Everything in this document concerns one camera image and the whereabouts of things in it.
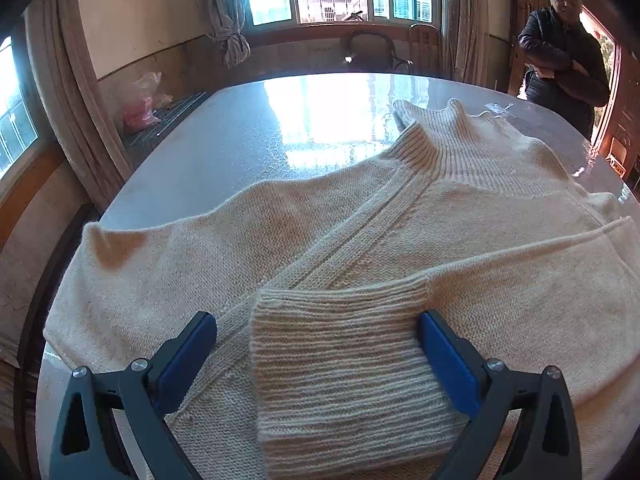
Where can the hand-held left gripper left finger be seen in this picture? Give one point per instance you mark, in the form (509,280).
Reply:
(185,360)

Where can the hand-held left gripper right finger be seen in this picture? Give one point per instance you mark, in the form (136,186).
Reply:
(450,365)

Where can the beige knitted sweater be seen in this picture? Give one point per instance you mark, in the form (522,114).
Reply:
(350,240)

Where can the pink plastic bag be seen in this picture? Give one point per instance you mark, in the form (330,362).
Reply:
(142,105)

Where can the clear plastic wrapper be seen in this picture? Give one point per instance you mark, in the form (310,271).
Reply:
(500,108)

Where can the outdoor metal chair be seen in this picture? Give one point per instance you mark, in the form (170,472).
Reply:
(617,157)

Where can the beige curtain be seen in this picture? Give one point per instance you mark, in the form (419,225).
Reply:
(70,75)
(465,20)

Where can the wooden slatted chair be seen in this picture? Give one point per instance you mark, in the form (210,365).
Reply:
(425,50)

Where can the dark round-back chair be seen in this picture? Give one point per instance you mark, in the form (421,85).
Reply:
(370,50)

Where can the grey tied curtain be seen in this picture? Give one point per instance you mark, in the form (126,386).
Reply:
(227,10)

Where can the side window wooden frame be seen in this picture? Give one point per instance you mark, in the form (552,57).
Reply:
(15,115)

